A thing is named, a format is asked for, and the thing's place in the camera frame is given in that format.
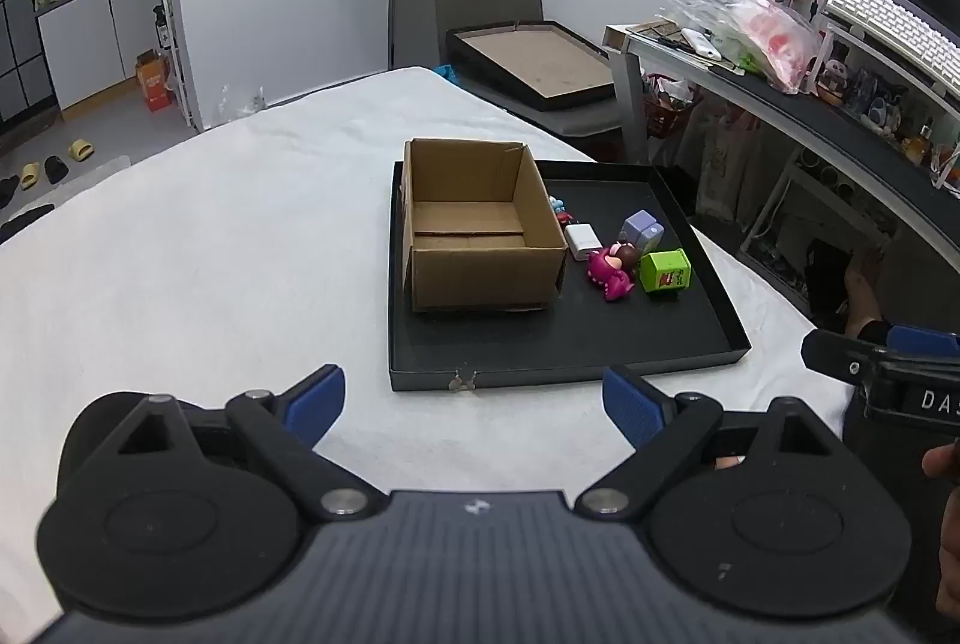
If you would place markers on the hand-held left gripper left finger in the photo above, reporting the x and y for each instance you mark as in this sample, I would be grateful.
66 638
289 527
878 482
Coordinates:
319 398

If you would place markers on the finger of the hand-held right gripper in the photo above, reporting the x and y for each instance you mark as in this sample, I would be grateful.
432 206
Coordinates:
832 355
924 341

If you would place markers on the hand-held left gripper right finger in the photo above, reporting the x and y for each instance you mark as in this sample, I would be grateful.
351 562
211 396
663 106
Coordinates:
634 405

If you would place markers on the black shallow tray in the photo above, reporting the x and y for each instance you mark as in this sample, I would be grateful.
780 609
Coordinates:
570 344

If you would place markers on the white charger plug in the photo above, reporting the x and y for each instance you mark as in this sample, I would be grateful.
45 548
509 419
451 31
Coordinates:
580 243

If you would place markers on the purple cube box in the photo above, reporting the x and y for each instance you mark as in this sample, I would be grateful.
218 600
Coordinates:
641 230

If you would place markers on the brown cardboard box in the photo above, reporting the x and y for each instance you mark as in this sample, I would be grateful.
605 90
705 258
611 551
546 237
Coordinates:
465 224

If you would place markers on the person's right hand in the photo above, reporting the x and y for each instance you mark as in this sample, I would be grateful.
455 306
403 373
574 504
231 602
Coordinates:
949 464

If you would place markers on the green box toy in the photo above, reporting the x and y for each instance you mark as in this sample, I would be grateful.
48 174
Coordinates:
666 273

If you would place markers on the pink dinosaur toy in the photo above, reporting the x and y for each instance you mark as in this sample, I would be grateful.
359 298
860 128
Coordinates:
604 269

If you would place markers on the small red toy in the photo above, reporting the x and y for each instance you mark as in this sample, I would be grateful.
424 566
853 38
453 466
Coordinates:
565 219

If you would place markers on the small blue toy figure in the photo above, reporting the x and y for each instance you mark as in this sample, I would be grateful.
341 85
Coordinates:
557 206

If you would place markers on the white tote bag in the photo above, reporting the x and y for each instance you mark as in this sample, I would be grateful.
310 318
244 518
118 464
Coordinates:
724 164

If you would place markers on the black desk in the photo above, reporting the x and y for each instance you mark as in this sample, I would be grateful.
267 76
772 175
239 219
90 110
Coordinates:
825 126

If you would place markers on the red basket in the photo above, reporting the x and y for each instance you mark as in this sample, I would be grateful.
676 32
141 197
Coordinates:
667 115

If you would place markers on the white keyboard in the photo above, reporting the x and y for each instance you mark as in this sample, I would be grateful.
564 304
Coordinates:
892 21

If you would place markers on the clear plastic bag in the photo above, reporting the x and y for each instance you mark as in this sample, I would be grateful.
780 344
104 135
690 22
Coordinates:
772 36

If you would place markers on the white phone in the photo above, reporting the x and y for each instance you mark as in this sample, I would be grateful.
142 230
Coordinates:
701 46

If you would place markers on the yellow slipper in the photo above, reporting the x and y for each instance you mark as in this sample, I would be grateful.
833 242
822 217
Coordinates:
82 149
30 176

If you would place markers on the black slipper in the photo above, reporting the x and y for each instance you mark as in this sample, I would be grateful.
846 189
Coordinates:
7 191
55 168

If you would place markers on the teal cloth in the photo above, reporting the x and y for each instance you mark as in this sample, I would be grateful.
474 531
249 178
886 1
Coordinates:
446 72

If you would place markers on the orange carton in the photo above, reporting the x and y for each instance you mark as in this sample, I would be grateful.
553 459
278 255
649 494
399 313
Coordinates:
154 81

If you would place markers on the black framed board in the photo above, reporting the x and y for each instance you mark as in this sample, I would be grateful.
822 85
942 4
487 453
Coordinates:
532 59

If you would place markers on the black gridded glass door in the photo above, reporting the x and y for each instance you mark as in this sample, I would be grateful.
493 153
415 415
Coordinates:
19 14

